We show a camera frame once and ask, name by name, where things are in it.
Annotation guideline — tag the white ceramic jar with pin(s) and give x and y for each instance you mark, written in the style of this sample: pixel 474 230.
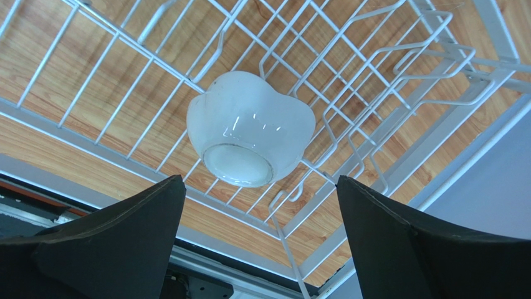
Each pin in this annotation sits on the white ceramic jar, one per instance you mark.
pixel 246 133

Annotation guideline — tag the white wire dish rack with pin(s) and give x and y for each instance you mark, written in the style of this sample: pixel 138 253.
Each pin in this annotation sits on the white wire dish rack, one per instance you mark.
pixel 405 96

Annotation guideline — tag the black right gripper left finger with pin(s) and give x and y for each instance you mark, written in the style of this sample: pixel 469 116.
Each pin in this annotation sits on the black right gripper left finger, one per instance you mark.
pixel 121 251

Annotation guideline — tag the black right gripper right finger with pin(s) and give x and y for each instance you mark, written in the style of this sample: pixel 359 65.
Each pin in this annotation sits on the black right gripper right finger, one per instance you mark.
pixel 401 252

